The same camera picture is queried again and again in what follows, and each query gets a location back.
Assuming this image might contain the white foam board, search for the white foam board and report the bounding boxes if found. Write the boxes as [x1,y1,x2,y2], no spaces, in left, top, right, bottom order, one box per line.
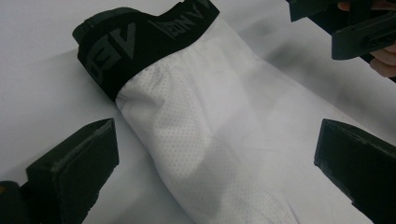
[0,0,396,224]

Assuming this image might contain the white shorts with black waistband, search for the white shorts with black waistband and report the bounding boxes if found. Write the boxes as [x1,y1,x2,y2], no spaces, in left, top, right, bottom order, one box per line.
[72,0,396,224]

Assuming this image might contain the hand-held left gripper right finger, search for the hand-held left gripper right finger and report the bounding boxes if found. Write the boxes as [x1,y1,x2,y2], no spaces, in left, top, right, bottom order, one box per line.
[313,119,396,224]

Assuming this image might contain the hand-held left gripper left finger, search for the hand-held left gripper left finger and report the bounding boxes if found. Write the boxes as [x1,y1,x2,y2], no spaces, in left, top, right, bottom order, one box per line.
[26,118,120,224]

